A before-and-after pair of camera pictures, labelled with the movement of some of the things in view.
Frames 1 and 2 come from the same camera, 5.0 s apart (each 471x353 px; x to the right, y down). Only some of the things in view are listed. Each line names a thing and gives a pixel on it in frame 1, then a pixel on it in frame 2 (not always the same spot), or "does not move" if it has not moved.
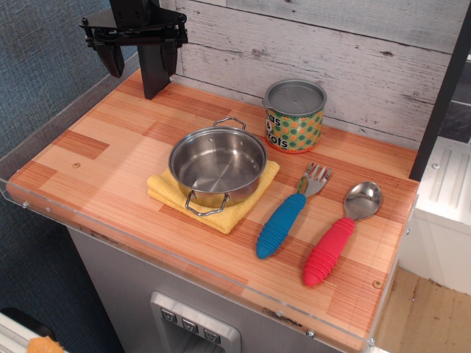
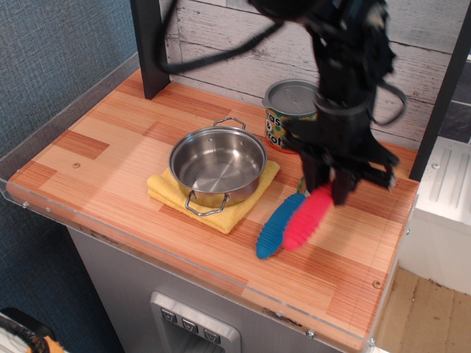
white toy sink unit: (438, 242) does not move
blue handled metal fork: (288, 210) does not move
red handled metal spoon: (360, 200) → (312, 211)
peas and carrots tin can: (294, 111) does not move
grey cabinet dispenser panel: (182, 328) does not move
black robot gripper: (135, 22) → (339, 131)
